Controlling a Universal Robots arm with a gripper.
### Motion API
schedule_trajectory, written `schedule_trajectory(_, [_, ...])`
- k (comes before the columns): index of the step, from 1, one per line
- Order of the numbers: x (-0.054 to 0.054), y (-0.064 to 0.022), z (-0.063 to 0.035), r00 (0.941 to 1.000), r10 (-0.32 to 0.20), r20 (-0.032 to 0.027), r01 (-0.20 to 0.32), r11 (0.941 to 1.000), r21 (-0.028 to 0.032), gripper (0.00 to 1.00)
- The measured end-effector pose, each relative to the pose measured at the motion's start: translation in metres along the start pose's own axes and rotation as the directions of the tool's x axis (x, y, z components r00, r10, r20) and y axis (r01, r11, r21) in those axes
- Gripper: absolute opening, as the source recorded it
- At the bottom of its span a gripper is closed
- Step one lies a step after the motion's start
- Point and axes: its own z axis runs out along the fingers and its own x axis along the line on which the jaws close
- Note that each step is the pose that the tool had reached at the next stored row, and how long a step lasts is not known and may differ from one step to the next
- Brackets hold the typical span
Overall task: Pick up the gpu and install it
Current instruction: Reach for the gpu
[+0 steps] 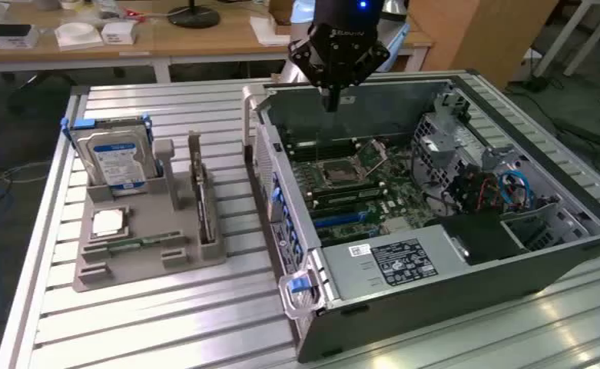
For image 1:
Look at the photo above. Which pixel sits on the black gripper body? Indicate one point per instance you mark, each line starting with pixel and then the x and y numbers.
pixel 345 38

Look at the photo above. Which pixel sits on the graphics card with metal bracket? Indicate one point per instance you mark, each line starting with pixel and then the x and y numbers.
pixel 201 192

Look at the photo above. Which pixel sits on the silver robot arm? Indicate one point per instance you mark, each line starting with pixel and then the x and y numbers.
pixel 299 19

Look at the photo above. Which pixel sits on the white foam block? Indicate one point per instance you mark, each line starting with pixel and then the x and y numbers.
pixel 271 32

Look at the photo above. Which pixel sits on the wooden desk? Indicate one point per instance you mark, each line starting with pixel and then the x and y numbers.
pixel 201 42

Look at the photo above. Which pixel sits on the black RAM slot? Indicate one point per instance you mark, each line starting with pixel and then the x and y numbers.
pixel 348 195
pixel 348 199
pixel 319 136
pixel 325 156
pixel 320 143
pixel 348 189
pixel 323 150
pixel 348 192

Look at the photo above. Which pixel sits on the wooden cabinet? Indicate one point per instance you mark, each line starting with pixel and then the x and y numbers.
pixel 484 38

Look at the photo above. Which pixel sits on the black round lamp base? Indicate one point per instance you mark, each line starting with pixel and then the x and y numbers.
pixel 193 19

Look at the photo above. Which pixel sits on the metal socket cover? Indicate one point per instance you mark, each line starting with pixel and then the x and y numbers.
pixel 373 150

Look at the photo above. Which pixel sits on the metal drive cage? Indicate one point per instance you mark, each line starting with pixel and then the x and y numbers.
pixel 443 153

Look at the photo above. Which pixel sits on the CPU socket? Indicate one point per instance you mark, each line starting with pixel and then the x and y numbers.
pixel 341 172

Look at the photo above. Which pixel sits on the small white labelled box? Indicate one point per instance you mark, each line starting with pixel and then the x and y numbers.
pixel 117 34

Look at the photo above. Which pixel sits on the blue card retention clip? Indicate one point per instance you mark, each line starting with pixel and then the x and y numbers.
pixel 291 233
pixel 285 217
pixel 280 200
pixel 296 248

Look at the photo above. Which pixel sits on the green motherboard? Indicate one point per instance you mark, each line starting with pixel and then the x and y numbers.
pixel 381 203

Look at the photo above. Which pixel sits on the black long expansion slot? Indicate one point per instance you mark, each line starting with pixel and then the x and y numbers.
pixel 335 209

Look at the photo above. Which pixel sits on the blue expansion slot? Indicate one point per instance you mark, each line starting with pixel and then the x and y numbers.
pixel 337 221

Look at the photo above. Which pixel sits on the silver chipset heat sink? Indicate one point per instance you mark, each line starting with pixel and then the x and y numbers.
pixel 396 225

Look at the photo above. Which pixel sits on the white square box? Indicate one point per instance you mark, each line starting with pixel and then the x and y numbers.
pixel 79 38

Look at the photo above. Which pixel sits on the hard disk with blue carrier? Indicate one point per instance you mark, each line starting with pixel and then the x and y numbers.
pixel 115 161

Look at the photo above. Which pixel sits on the black office chair base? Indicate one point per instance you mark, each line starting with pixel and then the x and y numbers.
pixel 23 96

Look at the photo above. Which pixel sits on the metal disk bay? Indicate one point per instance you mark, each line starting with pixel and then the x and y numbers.
pixel 540 230

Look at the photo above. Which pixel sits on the white box with black lid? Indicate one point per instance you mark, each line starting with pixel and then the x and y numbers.
pixel 15 38

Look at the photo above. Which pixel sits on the silver CPU chip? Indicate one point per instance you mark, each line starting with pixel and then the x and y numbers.
pixel 108 223

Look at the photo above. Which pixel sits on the gray power supply unit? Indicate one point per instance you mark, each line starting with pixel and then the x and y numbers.
pixel 351 276

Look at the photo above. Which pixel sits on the green RAM stick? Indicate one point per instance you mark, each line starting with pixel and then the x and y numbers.
pixel 140 243

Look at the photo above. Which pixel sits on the blue case latch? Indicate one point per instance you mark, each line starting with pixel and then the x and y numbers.
pixel 296 285

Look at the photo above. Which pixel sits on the gray parts rack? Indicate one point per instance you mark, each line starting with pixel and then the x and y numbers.
pixel 140 265

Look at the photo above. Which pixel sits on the black open PC case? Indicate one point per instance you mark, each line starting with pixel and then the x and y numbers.
pixel 432 326

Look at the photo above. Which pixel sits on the white table frame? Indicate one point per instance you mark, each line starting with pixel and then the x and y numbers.
pixel 585 38

